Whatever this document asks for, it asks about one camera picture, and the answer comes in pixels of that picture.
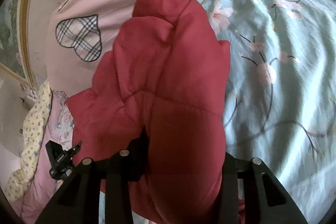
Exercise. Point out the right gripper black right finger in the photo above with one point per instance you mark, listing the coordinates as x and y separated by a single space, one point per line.
265 199

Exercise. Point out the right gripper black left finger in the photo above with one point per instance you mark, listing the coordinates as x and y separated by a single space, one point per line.
77 200

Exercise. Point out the red quilted puffer coat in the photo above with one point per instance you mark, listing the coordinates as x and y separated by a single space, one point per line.
166 74

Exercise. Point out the white floral ruffled pillow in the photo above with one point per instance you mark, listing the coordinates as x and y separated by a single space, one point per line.
62 130

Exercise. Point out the yellow floral small blanket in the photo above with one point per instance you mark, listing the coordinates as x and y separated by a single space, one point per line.
33 133

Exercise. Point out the framed landscape painting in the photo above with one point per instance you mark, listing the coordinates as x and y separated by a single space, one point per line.
14 41

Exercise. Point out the pink duvet with plaid hearts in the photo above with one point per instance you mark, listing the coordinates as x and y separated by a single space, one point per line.
78 36

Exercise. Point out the light blue floral quilt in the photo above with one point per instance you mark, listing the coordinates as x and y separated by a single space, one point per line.
280 95

